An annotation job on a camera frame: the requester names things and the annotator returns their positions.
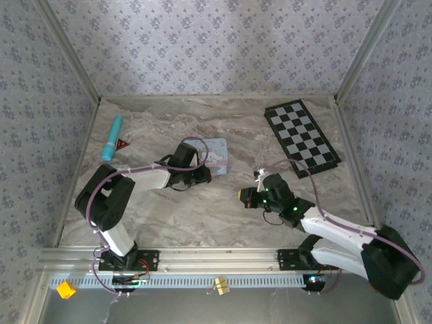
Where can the light blue cartoon tin box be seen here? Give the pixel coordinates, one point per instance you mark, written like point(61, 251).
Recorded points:
point(219, 155)

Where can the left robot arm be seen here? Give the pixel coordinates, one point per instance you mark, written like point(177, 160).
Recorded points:
point(116, 236)

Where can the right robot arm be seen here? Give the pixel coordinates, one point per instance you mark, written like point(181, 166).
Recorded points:
point(337, 229)

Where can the small red triangle piece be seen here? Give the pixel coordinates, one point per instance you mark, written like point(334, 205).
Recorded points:
point(122, 145)

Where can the black grey chessboard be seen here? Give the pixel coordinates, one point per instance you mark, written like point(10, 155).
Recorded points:
point(297, 135)

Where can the turquoise plastic bottle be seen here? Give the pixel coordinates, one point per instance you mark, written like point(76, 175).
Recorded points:
point(113, 138)

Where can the beige binder clip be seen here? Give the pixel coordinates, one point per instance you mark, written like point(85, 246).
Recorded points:
point(221, 286)

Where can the controller circuit board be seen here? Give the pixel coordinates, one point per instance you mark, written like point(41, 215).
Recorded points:
point(130, 281)
point(314, 281)

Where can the yellow toy brick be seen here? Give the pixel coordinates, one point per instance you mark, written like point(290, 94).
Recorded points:
point(65, 290)

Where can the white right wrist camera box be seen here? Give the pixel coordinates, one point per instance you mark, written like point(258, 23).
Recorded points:
point(260, 179)

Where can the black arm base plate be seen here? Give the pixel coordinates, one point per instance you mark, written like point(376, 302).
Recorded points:
point(287, 260)
point(148, 260)

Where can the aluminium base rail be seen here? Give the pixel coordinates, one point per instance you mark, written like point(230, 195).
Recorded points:
point(216, 260)

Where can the aluminium side rail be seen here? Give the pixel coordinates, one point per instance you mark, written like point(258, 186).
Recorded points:
point(352, 152)
point(77, 168)

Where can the aluminium frame post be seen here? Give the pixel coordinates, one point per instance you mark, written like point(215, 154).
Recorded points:
point(366, 50)
point(69, 50)

